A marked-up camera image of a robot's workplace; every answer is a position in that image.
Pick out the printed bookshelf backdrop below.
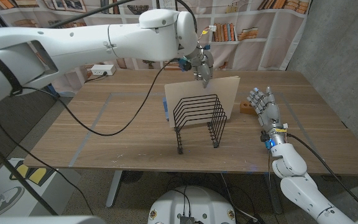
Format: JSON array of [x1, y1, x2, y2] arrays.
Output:
[[0, 0, 310, 97]]

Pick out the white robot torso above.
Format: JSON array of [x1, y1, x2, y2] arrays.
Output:
[[147, 185, 237, 224]]

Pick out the black power strip cable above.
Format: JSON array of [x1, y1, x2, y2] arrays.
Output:
[[85, 72, 108, 84]]

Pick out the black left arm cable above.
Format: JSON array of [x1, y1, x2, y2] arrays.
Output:
[[0, 0, 198, 217]]

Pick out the white table leg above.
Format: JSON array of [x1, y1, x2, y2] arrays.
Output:
[[106, 170, 123, 208]]

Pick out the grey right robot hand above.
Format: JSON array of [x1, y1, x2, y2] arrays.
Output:
[[246, 86, 288, 135]]

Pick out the white sneaker of person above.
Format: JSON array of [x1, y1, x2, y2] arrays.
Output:
[[0, 185, 25, 218]]

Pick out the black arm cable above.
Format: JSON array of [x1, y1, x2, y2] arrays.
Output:
[[286, 133, 358, 216], [0, 0, 198, 217]]

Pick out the white power strip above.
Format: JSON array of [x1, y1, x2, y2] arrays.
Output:
[[90, 64, 117, 77]]

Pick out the floor mat with yellow footprints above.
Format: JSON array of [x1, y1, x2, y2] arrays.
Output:
[[0, 158, 82, 218]]

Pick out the wooden block with holes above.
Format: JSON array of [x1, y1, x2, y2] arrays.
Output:
[[239, 100, 257, 116]]

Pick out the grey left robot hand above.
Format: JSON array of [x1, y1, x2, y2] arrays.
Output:
[[186, 49, 214, 89]]

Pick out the blue book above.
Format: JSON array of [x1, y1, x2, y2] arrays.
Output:
[[162, 96, 170, 122]]

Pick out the cream file folder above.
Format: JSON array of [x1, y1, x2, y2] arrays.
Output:
[[164, 76, 241, 128]]

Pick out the black wire file holder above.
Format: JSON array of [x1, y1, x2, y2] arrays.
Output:
[[172, 94, 228, 155]]

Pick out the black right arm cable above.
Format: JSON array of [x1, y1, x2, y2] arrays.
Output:
[[286, 133, 358, 216]]

